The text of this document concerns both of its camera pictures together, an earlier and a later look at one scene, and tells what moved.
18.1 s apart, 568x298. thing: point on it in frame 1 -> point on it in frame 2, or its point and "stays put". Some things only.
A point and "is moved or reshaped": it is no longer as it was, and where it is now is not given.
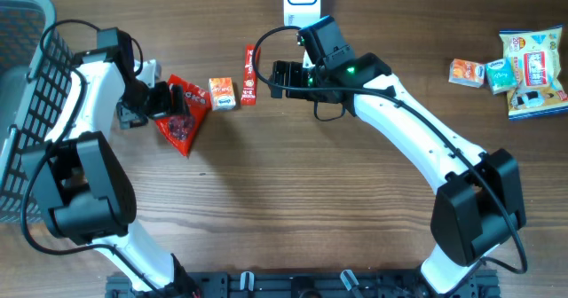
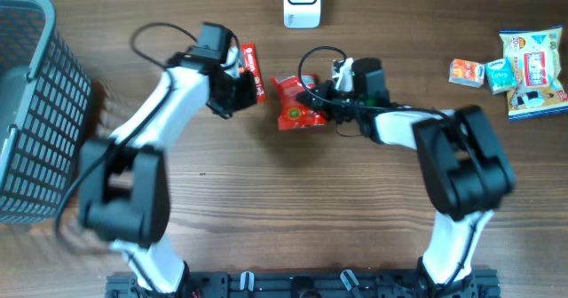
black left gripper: (163, 108) -> (248, 99)
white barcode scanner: (302, 2) stays put
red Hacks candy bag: (182, 129) is moved or reshaped
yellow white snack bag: (539, 90) stays put
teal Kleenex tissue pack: (501, 74) stays put
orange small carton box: (467, 73) stays put
